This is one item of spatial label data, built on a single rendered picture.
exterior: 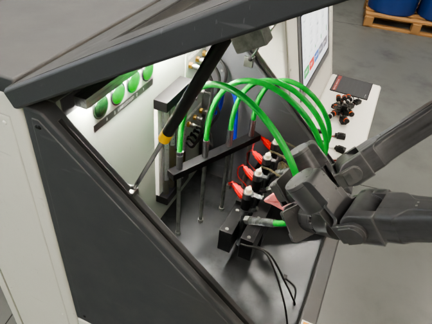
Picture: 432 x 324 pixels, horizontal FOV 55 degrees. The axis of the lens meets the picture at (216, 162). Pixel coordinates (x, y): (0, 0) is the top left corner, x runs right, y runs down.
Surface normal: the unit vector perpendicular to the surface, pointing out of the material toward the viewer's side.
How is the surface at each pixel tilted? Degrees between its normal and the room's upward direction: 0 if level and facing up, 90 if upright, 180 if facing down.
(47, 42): 0
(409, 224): 93
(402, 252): 0
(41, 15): 0
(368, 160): 65
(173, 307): 90
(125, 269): 90
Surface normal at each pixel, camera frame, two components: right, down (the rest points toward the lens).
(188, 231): 0.07, -0.77
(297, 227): 0.25, -0.03
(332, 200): 0.47, -0.23
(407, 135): -0.18, 0.22
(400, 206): -0.50, -0.79
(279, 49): -0.40, 0.56
